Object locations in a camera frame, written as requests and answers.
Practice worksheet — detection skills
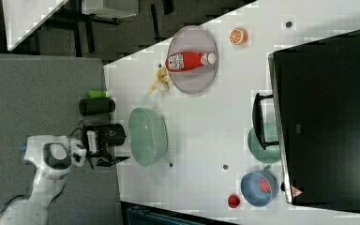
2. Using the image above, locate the black toaster oven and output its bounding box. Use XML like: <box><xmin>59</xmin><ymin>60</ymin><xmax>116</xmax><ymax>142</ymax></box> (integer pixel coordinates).
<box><xmin>268</xmin><ymin>30</ymin><xmax>360</xmax><ymax>213</ymax></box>

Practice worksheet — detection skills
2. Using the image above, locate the black cylindrical container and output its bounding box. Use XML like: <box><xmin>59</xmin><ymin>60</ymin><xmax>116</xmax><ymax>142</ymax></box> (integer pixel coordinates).
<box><xmin>79</xmin><ymin>97</ymin><xmax>115</xmax><ymax>116</ymax></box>

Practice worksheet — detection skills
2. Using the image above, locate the blue metal frame rail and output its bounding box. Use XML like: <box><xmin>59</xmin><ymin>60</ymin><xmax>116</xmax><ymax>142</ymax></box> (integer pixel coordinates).
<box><xmin>126</xmin><ymin>207</ymin><xmax>206</xmax><ymax>225</ymax></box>

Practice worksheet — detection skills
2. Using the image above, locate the lime green bottle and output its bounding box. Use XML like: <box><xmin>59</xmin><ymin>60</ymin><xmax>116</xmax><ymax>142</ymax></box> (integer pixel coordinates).
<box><xmin>88</xmin><ymin>90</ymin><xmax>111</xmax><ymax>98</ymax></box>

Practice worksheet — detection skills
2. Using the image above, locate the orange slice toy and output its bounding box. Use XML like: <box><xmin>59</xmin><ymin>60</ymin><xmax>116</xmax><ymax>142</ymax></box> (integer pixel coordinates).
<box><xmin>230</xmin><ymin>28</ymin><xmax>248</xmax><ymax>45</ymax></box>

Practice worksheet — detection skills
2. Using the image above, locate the red ketchup bottle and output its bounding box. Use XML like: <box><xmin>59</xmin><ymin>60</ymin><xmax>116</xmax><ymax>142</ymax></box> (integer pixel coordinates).
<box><xmin>165</xmin><ymin>52</ymin><xmax>217</xmax><ymax>72</ymax></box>

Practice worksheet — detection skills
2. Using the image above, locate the pink toy in cup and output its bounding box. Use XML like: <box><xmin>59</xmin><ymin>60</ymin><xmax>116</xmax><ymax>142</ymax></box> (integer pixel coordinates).
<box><xmin>259</xmin><ymin>178</ymin><xmax>271</xmax><ymax>193</ymax></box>

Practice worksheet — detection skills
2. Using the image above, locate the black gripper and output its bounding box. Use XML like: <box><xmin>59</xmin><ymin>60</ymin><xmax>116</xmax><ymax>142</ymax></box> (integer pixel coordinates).
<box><xmin>82</xmin><ymin>124</ymin><xmax>128</xmax><ymax>167</ymax></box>

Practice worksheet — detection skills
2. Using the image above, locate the green plastic strainer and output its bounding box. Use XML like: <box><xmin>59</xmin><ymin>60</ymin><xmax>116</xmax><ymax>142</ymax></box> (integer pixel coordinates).
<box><xmin>128</xmin><ymin>108</ymin><xmax>168</xmax><ymax>167</ymax></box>

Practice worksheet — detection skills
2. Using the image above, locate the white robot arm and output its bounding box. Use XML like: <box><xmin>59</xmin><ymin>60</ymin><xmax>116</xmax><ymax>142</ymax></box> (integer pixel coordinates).
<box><xmin>0</xmin><ymin>124</ymin><xmax>127</xmax><ymax>225</ymax></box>

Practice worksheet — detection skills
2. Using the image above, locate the peeled toy banana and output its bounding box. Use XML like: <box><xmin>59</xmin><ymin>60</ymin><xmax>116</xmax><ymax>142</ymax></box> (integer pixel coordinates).
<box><xmin>148</xmin><ymin>67</ymin><xmax>171</xmax><ymax>94</ymax></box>

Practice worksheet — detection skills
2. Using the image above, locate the purple round plate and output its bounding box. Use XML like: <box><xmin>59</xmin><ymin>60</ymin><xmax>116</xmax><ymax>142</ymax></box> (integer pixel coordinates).
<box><xmin>167</xmin><ymin>25</ymin><xmax>218</xmax><ymax>95</ymax></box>

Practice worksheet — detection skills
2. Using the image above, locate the blue plastic cup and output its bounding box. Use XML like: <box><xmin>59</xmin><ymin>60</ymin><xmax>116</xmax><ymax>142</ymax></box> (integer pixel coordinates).
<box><xmin>240</xmin><ymin>171</ymin><xmax>278</xmax><ymax>207</ymax></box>

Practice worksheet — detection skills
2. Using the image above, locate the red toy strawberry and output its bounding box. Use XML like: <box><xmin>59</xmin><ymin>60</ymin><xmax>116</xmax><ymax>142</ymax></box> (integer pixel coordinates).
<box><xmin>227</xmin><ymin>194</ymin><xmax>240</xmax><ymax>209</ymax></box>

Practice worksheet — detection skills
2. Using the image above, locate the green plastic mug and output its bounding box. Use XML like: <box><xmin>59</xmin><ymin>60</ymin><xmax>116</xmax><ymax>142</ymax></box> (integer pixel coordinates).
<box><xmin>247</xmin><ymin>123</ymin><xmax>280</xmax><ymax>164</ymax></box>

